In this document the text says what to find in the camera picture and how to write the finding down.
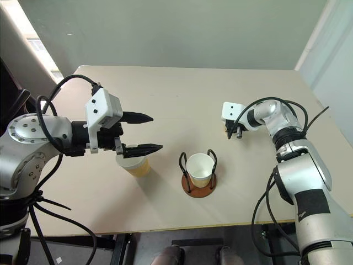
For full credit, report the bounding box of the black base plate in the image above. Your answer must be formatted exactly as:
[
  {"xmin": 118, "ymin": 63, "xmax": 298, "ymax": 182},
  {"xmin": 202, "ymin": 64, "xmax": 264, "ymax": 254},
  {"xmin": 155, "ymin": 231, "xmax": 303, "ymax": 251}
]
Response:
[{"xmin": 170, "ymin": 238, "xmax": 224, "ymax": 265}]

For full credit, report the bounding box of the brown coaster wire cup holder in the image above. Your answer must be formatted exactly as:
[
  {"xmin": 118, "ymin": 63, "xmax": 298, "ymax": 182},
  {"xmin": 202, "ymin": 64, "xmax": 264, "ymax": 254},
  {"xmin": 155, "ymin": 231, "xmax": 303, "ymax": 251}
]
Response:
[{"xmin": 179, "ymin": 149, "xmax": 218, "ymax": 199}]

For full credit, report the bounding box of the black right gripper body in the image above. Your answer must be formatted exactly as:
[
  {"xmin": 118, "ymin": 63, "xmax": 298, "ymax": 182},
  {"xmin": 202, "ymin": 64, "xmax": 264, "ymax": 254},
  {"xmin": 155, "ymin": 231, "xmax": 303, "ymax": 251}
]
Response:
[{"xmin": 224, "ymin": 119, "xmax": 245, "ymax": 133}]

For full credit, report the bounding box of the black left arm cable tie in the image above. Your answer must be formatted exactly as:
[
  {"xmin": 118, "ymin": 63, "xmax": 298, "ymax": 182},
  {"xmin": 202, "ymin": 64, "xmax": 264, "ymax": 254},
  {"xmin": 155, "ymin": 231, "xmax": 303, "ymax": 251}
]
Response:
[{"xmin": 29, "ymin": 189, "xmax": 73, "ymax": 213}]

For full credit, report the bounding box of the black chair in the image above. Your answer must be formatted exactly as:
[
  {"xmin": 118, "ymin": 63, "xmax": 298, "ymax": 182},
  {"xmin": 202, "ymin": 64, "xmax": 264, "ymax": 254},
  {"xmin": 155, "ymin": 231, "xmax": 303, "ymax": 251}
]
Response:
[{"xmin": 0, "ymin": 56, "xmax": 31, "ymax": 114}]

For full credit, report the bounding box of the dark rounded shape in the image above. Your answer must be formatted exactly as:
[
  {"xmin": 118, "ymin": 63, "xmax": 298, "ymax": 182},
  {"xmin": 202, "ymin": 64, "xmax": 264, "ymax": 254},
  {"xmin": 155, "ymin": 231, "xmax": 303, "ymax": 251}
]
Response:
[
  {"xmin": 152, "ymin": 245, "xmax": 186, "ymax": 265},
  {"xmin": 217, "ymin": 246, "xmax": 236, "ymax": 265}
]

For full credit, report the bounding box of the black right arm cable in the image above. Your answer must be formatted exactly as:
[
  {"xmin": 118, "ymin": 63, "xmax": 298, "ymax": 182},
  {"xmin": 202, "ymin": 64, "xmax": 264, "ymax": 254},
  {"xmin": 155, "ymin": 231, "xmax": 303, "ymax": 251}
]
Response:
[{"xmin": 233, "ymin": 96, "xmax": 309, "ymax": 258}]

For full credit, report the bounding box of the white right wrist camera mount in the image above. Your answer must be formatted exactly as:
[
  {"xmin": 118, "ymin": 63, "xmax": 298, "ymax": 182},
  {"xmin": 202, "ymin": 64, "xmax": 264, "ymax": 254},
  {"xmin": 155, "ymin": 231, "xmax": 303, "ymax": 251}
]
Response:
[{"xmin": 221, "ymin": 102, "xmax": 245, "ymax": 123}]

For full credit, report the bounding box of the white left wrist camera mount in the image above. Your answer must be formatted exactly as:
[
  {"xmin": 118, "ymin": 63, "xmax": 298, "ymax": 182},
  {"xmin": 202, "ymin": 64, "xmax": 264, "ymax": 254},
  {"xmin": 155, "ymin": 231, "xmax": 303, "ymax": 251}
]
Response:
[{"xmin": 84, "ymin": 88, "xmax": 124, "ymax": 154}]

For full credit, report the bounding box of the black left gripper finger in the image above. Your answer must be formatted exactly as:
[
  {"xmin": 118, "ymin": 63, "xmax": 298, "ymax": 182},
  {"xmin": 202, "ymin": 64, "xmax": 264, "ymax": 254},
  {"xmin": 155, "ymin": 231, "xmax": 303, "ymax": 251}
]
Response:
[
  {"xmin": 121, "ymin": 111, "xmax": 154, "ymax": 124},
  {"xmin": 114, "ymin": 136, "xmax": 164, "ymax": 160}
]

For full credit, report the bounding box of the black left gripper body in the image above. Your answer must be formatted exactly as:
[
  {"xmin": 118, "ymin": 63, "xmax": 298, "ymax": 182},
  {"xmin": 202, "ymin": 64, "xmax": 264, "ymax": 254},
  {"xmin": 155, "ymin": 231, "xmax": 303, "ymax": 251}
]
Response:
[{"xmin": 97, "ymin": 122, "xmax": 124, "ymax": 151}]

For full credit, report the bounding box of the window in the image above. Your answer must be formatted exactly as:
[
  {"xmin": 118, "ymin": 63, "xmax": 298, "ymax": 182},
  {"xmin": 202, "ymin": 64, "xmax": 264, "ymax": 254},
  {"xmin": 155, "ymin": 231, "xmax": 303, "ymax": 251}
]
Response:
[{"xmin": 26, "ymin": 34, "xmax": 66, "ymax": 81}]

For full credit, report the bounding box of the black table frame bar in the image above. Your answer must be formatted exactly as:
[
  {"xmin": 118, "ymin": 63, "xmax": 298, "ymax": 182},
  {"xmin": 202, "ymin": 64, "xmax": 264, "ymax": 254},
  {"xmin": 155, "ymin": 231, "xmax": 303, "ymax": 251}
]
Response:
[{"xmin": 258, "ymin": 220, "xmax": 298, "ymax": 251}]

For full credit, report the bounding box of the paper cup with yellow print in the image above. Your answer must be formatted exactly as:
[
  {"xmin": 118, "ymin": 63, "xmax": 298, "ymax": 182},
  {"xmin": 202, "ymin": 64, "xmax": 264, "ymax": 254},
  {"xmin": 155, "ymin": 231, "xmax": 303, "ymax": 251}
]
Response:
[
  {"xmin": 115, "ymin": 154, "xmax": 152, "ymax": 178},
  {"xmin": 185, "ymin": 153, "xmax": 215, "ymax": 189}
]

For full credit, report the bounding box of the black right arm cable tie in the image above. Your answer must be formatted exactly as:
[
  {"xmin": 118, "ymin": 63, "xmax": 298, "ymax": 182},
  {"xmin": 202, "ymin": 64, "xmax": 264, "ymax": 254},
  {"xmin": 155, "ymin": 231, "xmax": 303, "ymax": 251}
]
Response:
[{"xmin": 302, "ymin": 105, "xmax": 330, "ymax": 136}]

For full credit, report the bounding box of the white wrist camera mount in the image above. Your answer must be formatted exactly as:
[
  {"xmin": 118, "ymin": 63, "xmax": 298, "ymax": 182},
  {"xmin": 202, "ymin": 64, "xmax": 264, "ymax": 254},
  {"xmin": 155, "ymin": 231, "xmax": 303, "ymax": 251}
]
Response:
[
  {"xmin": 84, "ymin": 88, "xmax": 124, "ymax": 154},
  {"xmin": 221, "ymin": 102, "xmax": 245, "ymax": 123}
]

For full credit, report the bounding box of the black table leg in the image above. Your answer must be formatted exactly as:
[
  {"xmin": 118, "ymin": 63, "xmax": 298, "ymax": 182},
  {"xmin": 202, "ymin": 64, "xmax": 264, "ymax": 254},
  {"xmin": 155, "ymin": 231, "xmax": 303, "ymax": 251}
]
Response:
[{"xmin": 111, "ymin": 233, "xmax": 133, "ymax": 265}]

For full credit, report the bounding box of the black arm cable tie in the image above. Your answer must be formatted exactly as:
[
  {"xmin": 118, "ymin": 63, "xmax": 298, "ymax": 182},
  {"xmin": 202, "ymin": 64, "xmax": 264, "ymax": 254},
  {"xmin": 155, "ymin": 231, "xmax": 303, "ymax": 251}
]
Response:
[
  {"xmin": 29, "ymin": 189, "xmax": 73, "ymax": 213},
  {"xmin": 302, "ymin": 105, "xmax": 330, "ymax": 136}
]

